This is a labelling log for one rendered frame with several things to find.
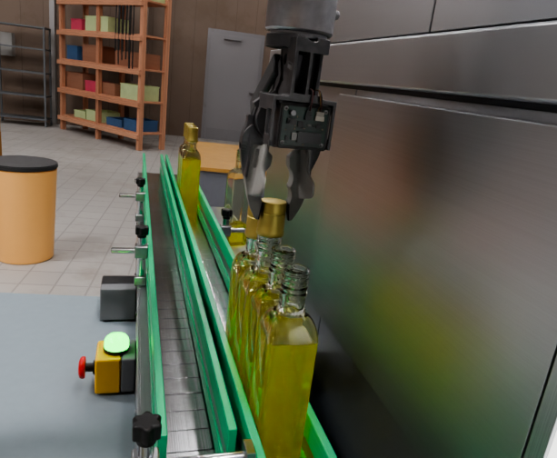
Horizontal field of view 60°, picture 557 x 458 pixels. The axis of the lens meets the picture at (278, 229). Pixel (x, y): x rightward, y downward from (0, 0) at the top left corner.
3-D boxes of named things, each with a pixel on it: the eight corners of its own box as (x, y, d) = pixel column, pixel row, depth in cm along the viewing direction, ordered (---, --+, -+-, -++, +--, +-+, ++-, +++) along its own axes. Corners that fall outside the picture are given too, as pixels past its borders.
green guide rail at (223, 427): (231, 487, 55) (237, 428, 53) (222, 489, 55) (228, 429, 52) (162, 172, 215) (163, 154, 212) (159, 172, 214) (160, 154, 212)
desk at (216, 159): (252, 216, 489) (259, 147, 469) (266, 265, 365) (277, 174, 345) (184, 212, 478) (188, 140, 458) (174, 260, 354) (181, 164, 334)
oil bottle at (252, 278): (273, 417, 68) (293, 276, 62) (233, 421, 66) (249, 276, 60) (263, 393, 73) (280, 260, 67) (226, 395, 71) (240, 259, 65)
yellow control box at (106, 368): (134, 394, 89) (135, 359, 87) (91, 397, 87) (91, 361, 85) (134, 372, 96) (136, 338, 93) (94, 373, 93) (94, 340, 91)
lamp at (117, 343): (129, 355, 88) (129, 341, 87) (103, 356, 87) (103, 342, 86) (129, 342, 92) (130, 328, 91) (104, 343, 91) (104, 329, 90)
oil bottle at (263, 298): (285, 447, 63) (308, 296, 56) (243, 451, 61) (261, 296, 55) (275, 418, 68) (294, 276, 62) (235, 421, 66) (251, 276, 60)
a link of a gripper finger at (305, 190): (299, 231, 57) (297, 154, 54) (284, 217, 63) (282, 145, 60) (323, 228, 58) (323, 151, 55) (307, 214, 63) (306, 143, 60)
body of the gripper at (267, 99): (264, 152, 51) (278, 29, 48) (246, 140, 59) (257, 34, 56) (331, 156, 54) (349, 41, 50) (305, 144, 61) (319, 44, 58)
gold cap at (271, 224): (286, 238, 61) (291, 204, 60) (259, 237, 60) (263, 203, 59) (279, 229, 64) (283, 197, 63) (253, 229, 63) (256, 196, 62)
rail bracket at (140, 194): (144, 224, 145) (145, 180, 141) (118, 223, 143) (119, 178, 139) (144, 220, 149) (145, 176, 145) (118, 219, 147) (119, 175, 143)
